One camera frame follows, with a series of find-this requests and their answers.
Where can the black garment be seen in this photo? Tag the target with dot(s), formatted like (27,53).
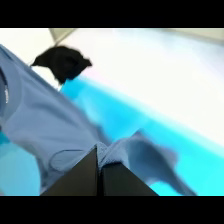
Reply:
(63,63)

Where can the blue T-shirt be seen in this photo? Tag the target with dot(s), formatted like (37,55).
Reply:
(43,123)

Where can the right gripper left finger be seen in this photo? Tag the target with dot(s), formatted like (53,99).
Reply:
(81,178)

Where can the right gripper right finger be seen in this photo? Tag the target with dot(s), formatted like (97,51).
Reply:
(125,181)

